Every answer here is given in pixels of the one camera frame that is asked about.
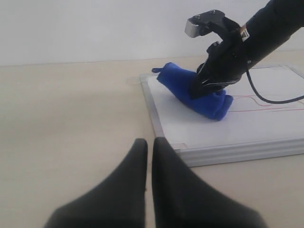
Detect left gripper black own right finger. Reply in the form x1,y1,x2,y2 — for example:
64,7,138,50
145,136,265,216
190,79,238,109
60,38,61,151
152,137,267,228

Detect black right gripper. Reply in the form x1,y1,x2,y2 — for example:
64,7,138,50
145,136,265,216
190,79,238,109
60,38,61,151
189,35,252,99

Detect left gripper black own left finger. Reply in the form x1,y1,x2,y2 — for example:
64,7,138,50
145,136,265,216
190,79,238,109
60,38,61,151
45,139,148,228

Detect blue cloth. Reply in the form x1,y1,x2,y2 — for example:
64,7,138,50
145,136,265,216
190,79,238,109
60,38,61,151
152,62,233,121

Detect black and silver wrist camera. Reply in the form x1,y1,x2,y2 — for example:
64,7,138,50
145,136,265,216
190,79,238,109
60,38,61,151
185,9,240,40

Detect white board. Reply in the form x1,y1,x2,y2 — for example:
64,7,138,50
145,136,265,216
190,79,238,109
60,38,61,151
140,73,304,167

